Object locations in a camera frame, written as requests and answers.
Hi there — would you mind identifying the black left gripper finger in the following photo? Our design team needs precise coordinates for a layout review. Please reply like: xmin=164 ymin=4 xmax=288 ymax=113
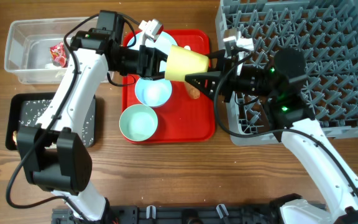
xmin=140 ymin=45 xmax=168 ymax=62
xmin=139 ymin=72 xmax=165 ymax=81

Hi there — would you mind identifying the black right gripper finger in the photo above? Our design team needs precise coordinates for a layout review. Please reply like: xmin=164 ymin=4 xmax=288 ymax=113
xmin=185 ymin=71 xmax=223 ymax=100
xmin=206 ymin=49 xmax=228 ymax=70

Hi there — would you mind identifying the light blue bowl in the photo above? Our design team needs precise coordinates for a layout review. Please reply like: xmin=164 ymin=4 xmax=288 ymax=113
xmin=135 ymin=78 xmax=173 ymax=108

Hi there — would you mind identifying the yellow plastic cup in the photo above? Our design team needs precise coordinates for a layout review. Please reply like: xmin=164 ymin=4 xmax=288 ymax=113
xmin=165 ymin=45 xmax=209 ymax=82

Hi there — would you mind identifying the mint green bowl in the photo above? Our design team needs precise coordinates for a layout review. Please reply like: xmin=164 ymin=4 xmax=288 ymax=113
xmin=119 ymin=104 xmax=158 ymax=142

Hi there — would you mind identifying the red snack wrapper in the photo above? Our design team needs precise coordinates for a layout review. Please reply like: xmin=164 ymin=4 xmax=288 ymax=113
xmin=50 ymin=42 xmax=67 ymax=68

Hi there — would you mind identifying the white napkin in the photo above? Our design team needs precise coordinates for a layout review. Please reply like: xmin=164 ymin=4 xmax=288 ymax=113
xmin=45 ymin=62 xmax=60 ymax=69

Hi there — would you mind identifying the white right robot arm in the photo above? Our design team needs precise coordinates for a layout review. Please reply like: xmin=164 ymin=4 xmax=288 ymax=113
xmin=180 ymin=49 xmax=358 ymax=223

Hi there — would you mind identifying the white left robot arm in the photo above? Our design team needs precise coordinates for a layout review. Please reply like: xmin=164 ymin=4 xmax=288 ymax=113
xmin=17 ymin=11 xmax=167 ymax=223

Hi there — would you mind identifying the grey dishwasher rack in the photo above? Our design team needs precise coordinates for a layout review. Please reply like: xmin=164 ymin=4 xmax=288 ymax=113
xmin=215 ymin=0 xmax=358 ymax=139

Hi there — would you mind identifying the black food waste tray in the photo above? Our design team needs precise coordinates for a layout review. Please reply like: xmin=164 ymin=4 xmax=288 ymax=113
xmin=5 ymin=91 xmax=96 ymax=152

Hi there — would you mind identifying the light blue plate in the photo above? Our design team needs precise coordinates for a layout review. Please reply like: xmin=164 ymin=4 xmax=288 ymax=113
xmin=124 ymin=31 xmax=177 ymax=72

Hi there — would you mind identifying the clear plastic bin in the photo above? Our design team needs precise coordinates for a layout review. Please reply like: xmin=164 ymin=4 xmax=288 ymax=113
xmin=4 ymin=17 xmax=85 ymax=85

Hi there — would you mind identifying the brown food scrap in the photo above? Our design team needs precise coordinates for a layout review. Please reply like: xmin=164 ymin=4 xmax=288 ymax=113
xmin=12 ymin=131 xmax=17 ymax=146

